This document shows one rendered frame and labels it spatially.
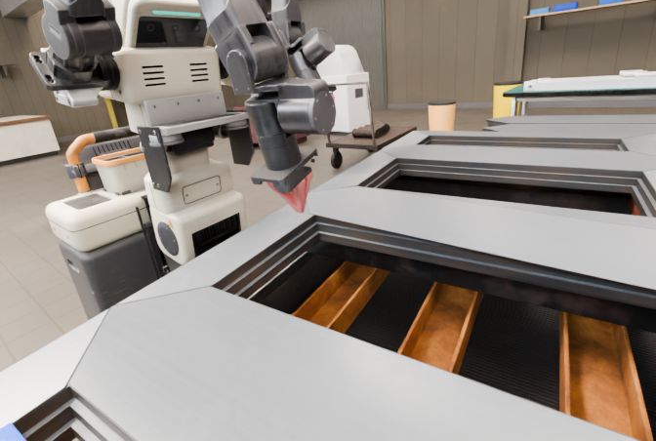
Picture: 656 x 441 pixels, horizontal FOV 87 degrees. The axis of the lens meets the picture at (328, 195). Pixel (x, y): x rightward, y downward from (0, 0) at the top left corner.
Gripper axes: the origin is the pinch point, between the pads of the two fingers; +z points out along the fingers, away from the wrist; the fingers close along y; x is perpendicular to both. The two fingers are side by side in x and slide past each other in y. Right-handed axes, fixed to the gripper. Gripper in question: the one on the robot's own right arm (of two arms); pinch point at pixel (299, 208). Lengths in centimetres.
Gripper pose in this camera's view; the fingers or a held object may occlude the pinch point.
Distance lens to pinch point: 60.0
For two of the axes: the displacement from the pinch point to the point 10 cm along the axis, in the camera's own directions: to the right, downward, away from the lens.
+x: -8.5, -1.1, 5.2
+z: 2.1, 8.2, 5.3
